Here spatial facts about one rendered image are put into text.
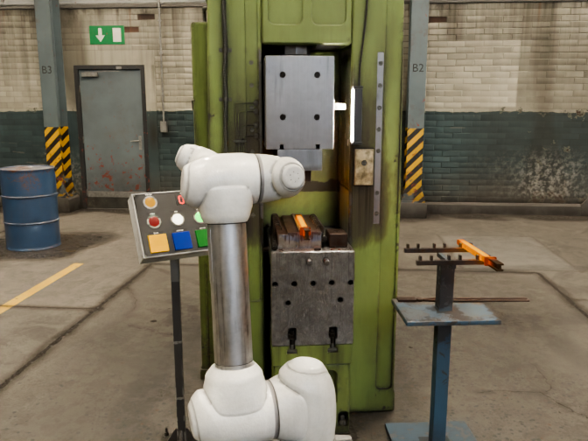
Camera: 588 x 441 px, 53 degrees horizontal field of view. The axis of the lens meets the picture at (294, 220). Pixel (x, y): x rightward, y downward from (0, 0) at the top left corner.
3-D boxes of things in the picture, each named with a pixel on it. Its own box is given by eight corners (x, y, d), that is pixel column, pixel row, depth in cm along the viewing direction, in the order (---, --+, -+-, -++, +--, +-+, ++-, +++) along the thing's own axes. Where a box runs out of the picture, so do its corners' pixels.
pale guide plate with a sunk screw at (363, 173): (373, 185, 277) (374, 149, 273) (353, 185, 276) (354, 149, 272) (372, 185, 279) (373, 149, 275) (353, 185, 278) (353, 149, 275)
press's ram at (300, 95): (352, 149, 260) (353, 56, 253) (265, 150, 257) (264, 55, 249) (337, 143, 301) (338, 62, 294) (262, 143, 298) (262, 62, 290)
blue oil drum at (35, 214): (45, 252, 631) (38, 171, 614) (-6, 251, 636) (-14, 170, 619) (71, 240, 689) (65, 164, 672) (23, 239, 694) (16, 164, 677)
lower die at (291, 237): (321, 248, 268) (321, 229, 266) (277, 248, 266) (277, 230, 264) (311, 228, 309) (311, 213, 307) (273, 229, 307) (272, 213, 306)
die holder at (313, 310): (353, 343, 272) (354, 250, 263) (271, 346, 269) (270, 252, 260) (334, 304, 326) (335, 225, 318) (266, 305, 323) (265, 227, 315)
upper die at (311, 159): (322, 171, 261) (322, 149, 259) (276, 171, 259) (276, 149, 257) (311, 161, 302) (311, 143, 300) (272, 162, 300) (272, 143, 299)
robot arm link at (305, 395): (345, 445, 157) (346, 369, 153) (280, 458, 152) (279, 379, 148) (324, 416, 172) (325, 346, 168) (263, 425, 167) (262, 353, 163)
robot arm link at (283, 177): (293, 154, 166) (246, 156, 162) (314, 150, 149) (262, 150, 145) (295, 200, 167) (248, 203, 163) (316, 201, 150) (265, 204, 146)
